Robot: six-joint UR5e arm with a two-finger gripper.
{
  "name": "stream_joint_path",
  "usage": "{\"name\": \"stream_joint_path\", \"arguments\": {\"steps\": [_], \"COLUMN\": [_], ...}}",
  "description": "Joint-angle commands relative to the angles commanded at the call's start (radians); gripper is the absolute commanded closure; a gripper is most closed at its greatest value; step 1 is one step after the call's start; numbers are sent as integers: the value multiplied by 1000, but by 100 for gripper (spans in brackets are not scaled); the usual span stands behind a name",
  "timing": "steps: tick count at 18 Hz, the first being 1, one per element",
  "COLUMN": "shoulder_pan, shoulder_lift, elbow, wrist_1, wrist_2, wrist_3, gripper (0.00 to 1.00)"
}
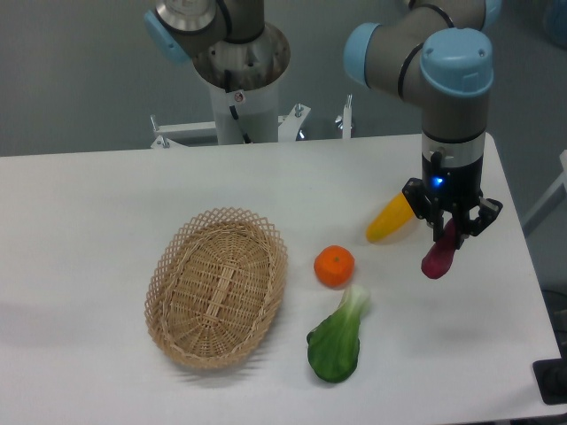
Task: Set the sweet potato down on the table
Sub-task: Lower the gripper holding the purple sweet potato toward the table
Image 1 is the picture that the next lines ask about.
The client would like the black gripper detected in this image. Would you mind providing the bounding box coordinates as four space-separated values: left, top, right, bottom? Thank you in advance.
402 135 502 250

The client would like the purple sweet potato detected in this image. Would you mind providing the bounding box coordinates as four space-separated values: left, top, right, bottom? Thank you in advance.
421 219 456 279

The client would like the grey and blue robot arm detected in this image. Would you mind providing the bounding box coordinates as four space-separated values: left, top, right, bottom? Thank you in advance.
144 1 501 248

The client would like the yellow corn cob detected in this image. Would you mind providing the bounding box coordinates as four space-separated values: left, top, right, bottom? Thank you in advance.
365 192 415 243

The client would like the orange mandarin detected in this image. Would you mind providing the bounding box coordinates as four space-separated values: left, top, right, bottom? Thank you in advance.
314 245 355 288

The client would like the green bok choy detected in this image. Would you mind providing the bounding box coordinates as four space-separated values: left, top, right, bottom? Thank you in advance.
307 285 370 383

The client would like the black device at table edge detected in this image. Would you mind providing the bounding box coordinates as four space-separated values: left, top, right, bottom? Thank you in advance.
532 359 566 406

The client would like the woven wicker basket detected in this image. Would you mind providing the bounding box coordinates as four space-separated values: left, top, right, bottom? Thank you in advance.
144 207 288 369

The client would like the white frame at right edge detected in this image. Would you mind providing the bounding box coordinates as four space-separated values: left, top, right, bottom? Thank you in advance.
521 151 566 236

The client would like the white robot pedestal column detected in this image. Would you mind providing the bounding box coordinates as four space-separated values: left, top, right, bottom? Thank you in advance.
192 23 291 145

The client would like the white metal base frame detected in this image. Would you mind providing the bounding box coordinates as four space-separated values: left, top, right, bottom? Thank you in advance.
150 93 355 149

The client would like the black cable on pedestal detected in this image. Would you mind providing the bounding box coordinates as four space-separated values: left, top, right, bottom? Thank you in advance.
223 69 253 145

